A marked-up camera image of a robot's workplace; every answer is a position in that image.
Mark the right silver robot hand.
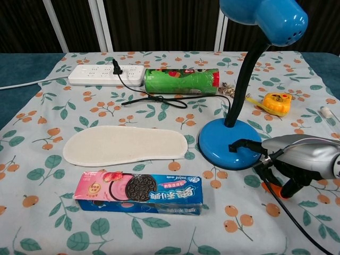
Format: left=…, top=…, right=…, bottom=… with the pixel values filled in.
left=228, top=134, right=340, bottom=200

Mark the blue desk lamp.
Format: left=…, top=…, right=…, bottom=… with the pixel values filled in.
left=198, top=0, right=310, bottom=171

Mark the small white plastic cap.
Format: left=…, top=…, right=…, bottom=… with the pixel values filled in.
left=319, top=106, right=334, bottom=120

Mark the yellow tape measure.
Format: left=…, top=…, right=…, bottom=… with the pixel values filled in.
left=245, top=92, right=293, bottom=118

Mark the small pile of scraps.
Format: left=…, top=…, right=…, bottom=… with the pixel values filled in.
left=219, top=81, right=236, bottom=98

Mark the green chips can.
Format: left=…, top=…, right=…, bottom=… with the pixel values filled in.
left=143, top=68, right=221, bottom=96

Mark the floral patterned tablecloth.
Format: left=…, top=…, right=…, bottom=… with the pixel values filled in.
left=0, top=50, right=340, bottom=255

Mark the Oreo cookie box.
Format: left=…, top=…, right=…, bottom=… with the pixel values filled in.
left=73, top=171, right=209, bottom=216

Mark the white shoe insole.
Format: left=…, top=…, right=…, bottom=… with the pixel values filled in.
left=63, top=125, right=188, bottom=167

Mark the white power strip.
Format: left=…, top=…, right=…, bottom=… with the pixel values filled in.
left=67, top=65, right=146, bottom=87

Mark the black robot hand cable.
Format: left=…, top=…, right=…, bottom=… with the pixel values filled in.
left=261, top=175, right=335, bottom=255

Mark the black power cord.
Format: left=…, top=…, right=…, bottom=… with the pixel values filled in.
left=112, top=58, right=231, bottom=109

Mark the white power strip cable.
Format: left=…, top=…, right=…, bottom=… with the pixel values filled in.
left=0, top=76, right=70, bottom=90

